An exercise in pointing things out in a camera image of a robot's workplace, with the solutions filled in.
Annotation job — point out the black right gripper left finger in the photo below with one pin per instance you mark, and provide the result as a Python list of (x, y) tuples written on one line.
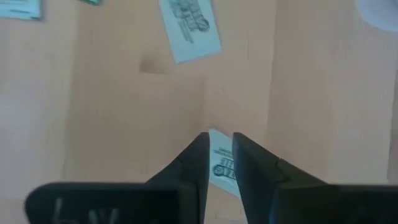
[(174, 202)]

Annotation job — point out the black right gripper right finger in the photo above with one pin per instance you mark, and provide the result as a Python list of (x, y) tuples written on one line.
[(280, 202)]

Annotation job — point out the white printed sweetener packet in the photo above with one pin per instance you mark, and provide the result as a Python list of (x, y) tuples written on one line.
[(221, 155), (18, 7), (192, 31)]

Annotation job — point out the clear plastic container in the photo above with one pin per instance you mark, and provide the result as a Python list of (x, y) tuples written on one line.
[(381, 12)]

